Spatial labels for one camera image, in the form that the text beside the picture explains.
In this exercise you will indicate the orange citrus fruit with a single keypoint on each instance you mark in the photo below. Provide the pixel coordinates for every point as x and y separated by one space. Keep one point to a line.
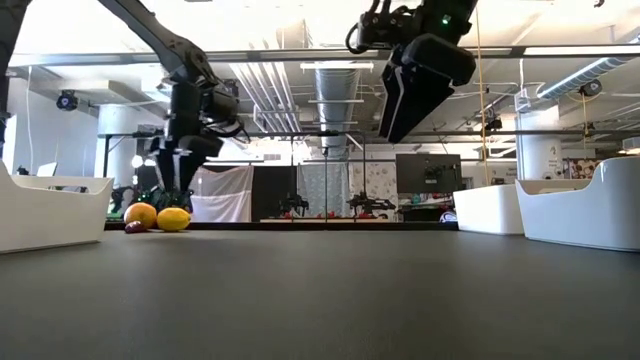
141 214

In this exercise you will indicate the silver ventilation duct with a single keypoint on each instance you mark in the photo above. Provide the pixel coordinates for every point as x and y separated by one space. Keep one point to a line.
336 95

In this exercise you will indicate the white plastic basket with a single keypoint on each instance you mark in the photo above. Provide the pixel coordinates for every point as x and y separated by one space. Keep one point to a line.
575 215
45 220
487 212

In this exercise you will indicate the grey overhead crossbar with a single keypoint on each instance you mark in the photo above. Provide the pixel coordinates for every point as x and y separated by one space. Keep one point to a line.
300 54

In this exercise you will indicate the yellow lemon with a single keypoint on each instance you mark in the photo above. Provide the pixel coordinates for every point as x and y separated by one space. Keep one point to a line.
173 219

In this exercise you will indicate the black monitor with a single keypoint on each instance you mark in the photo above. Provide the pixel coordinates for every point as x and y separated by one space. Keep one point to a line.
427 172

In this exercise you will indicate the black table mat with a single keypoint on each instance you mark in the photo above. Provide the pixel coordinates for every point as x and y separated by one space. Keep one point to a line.
320 300

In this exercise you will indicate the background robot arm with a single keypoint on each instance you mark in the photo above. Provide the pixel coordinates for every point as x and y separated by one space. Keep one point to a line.
294 204
119 197
370 204

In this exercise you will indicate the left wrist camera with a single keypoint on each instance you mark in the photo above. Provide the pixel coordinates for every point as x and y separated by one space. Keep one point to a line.
227 107

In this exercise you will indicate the black background rig frame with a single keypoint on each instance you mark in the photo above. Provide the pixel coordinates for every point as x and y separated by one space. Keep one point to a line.
280 134

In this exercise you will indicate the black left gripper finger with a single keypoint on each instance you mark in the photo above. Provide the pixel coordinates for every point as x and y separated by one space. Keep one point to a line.
189 170
166 170

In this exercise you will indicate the white curtain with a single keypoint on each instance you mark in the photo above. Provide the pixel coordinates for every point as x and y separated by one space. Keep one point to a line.
225 195

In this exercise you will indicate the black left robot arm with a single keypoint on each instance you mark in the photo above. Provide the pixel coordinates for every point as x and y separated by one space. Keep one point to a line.
170 47

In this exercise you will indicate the white round column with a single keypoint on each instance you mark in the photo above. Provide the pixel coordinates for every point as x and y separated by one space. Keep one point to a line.
537 157

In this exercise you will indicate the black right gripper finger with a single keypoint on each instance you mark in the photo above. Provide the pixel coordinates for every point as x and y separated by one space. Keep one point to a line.
389 95
420 100

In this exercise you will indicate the black ceiling camera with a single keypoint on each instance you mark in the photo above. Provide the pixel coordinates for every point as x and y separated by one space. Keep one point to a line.
66 100
591 87

